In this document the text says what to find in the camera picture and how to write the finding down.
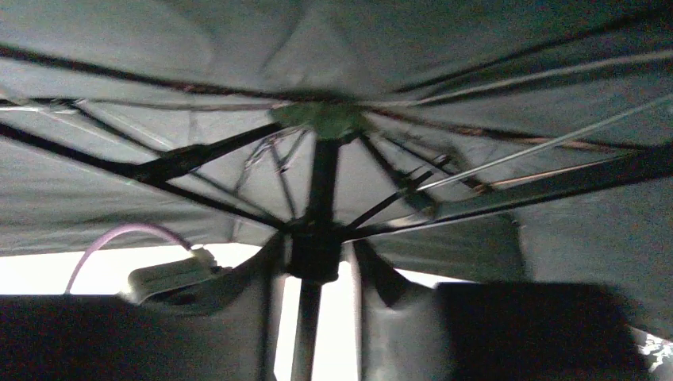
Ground pink and black folding umbrella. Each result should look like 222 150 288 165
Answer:
1 1 672 380

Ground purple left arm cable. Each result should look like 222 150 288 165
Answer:
63 222 194 295

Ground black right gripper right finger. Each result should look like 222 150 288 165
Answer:
353 240 650 380

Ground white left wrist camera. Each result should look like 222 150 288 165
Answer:
117 247 221 304

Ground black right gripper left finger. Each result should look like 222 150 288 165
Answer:
1 233 286 380

